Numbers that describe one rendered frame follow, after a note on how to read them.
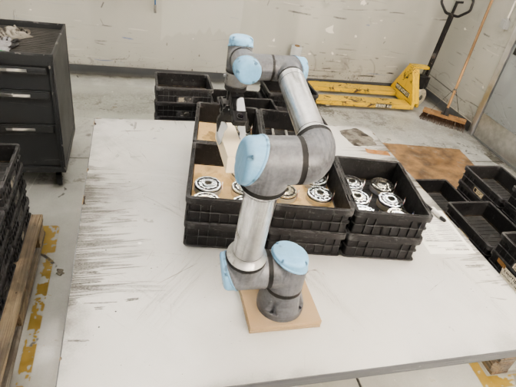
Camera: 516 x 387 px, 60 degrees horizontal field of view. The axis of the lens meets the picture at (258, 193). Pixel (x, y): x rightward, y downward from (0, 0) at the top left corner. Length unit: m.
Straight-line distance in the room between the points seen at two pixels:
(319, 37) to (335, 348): 4.15
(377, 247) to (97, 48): 3.79
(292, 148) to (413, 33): 4.77
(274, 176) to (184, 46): 3.99
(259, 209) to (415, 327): 0.77
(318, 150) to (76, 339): 0.87
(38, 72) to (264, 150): 2.04
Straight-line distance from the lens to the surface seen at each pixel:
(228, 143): 1.49
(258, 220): 1.12
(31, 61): 2.84
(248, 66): 1.28
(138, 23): 4.83
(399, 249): 1.81
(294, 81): 1.26
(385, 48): 5.59
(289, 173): 1.00
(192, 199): 1.52
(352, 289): 1.66
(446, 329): 1.69
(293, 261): 1.30
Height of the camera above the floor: 1.82
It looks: 34 degrees down
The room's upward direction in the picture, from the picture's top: 10 degrees clockwise
